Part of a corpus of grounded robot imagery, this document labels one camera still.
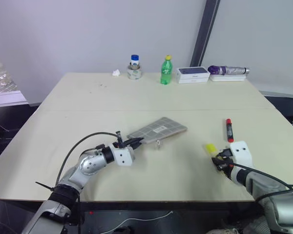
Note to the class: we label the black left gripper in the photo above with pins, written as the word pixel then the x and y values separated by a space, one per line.
pixel 122 144

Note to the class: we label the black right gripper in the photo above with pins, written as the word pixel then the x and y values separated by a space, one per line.
pixel 227 158

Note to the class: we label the yellow small block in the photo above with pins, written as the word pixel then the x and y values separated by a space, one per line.
pixel 211 148

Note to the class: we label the grey grid zipper pouch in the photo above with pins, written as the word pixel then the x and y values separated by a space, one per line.
pixel 158 129

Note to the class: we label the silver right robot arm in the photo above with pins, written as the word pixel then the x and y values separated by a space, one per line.
pixel 283 207

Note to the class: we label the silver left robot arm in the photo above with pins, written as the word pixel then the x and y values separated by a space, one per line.
pixel 90 165

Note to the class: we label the red marker with black label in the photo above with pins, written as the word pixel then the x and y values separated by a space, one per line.
pixel 229 130

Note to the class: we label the black zip tie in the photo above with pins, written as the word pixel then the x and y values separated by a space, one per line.
pixel 45 185

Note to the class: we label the crumpled white tissue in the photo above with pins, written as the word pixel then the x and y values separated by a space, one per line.
pixel 116 72

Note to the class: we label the green plastic soda bottle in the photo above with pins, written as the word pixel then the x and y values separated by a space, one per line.
pixel 166 72

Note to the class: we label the flat white box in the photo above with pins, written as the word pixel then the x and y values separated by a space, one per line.
pixel 227 78

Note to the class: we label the small blue-capped bottle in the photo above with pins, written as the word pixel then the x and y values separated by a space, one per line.
pixel 134 60

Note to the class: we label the white phone box dark lid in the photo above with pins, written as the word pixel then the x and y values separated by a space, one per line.
pixel 193 74

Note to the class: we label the folded purple silver umbrella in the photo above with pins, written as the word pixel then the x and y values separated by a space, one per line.
pixel 227 70

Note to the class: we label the window with sill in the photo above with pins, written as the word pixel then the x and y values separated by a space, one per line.
pixel 2 83

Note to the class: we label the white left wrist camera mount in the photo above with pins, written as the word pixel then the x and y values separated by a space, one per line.
pixel 123 156

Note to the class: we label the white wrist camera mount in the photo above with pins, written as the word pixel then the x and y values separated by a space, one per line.
pixel 123 156
pixel 241 153

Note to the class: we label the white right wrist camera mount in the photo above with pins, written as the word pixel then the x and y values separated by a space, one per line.
pixel 241 153

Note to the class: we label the dark grey wall pillar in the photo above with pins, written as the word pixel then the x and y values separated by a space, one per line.
pixel 205 31

